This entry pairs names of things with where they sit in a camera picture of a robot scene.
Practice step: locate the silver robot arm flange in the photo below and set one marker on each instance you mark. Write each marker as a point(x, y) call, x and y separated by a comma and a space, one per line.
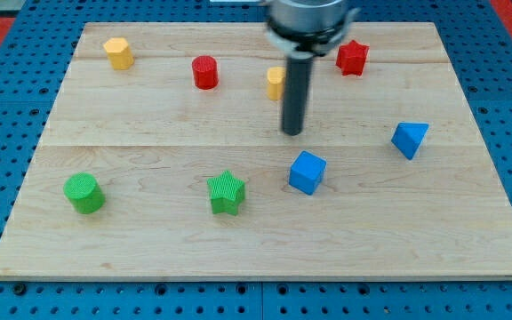
point(304, 29)

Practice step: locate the green star block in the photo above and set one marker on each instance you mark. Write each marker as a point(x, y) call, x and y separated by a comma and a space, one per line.
point(226, 192)

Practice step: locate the red star block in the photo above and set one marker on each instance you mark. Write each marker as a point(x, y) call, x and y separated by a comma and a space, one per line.
point(351, 58)

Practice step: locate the blue cube block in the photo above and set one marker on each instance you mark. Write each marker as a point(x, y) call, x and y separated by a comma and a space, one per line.
point(306, 172)

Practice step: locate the yellow block behind rod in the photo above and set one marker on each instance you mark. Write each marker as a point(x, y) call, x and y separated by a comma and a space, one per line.
point(275, 82)

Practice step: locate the light wooden board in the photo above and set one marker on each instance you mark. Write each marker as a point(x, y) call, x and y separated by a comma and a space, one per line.
point(152, 139)

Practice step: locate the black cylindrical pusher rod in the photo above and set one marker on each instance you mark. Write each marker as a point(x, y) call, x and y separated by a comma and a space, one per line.
point(294, 104)

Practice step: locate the red cylinder block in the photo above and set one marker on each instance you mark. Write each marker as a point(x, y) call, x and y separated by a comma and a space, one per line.
point(205, 72)

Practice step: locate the blue triangular prism block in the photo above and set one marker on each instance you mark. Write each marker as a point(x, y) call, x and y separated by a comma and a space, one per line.
point(408, 137)

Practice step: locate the green cylinder block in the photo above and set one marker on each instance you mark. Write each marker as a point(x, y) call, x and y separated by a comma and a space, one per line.
point(84, 193)

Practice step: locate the yellow hexagon block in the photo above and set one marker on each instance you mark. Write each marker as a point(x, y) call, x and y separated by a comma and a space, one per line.
point(119, 53)

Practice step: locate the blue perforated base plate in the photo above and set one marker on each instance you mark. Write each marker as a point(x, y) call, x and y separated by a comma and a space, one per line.
point(33, 60)

